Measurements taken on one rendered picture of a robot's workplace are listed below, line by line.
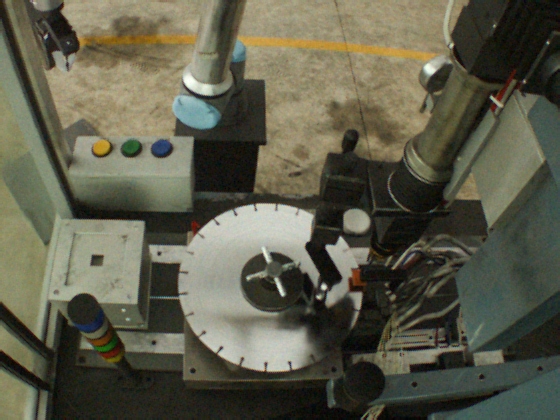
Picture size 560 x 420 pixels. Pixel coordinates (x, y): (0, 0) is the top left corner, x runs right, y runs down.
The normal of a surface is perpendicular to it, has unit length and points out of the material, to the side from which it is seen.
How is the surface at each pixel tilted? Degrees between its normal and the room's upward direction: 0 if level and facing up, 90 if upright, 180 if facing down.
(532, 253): 90
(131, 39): 0
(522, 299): 90
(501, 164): 90
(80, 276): 0
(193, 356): 0
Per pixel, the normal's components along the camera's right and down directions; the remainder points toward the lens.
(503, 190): -0.99, -0.02
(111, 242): 0.11, -0.54
